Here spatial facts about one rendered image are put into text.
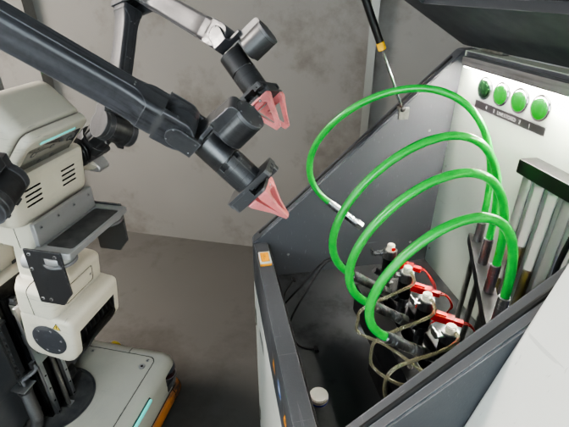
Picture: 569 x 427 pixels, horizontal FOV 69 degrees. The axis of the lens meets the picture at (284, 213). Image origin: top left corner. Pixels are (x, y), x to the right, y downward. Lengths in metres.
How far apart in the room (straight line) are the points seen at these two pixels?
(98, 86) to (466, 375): 0.66
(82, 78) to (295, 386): 0.62
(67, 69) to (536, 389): 0.75
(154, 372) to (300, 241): 0.87
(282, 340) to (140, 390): 0.95
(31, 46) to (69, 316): 0.78
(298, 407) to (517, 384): 0.35
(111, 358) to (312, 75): 1.69
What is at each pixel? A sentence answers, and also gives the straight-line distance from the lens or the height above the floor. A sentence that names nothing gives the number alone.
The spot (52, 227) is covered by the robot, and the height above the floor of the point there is 1.07.
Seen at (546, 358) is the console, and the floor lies 1.20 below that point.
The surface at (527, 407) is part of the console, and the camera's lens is 0.63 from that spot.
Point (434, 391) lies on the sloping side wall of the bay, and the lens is 0.64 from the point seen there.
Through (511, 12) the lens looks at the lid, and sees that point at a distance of 0.83.
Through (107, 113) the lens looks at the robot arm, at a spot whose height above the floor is 1.29.
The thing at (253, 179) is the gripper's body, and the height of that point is 1.29.
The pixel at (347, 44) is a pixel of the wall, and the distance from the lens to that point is 2.34.
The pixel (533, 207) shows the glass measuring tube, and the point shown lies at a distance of 0.94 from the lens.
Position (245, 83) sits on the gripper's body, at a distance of 0.95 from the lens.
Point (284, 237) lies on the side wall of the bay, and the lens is 1.18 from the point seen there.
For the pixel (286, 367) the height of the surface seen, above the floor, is 0.95.
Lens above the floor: 1.59
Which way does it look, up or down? 29 degrees down
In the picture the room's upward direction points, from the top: straight up
